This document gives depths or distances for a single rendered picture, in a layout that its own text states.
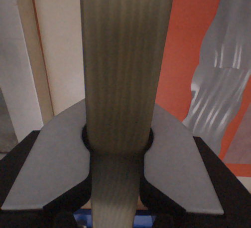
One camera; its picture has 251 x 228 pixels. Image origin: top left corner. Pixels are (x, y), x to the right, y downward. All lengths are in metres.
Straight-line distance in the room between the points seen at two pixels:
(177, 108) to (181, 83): 0.04
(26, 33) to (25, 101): 0.07
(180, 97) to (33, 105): 0.18
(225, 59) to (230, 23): 0.04
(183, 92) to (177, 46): 0.06
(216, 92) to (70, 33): 0.19
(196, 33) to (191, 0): 0.03
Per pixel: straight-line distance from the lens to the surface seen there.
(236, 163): 0.38
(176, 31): 0.22
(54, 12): 0.22
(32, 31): 0.22
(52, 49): 0.23
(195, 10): 0.22
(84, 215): 0.36
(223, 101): 0.27
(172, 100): 0.25
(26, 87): 0.22
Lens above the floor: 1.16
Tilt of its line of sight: 60 degrees down
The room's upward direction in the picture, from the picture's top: 179 degrees clockwise
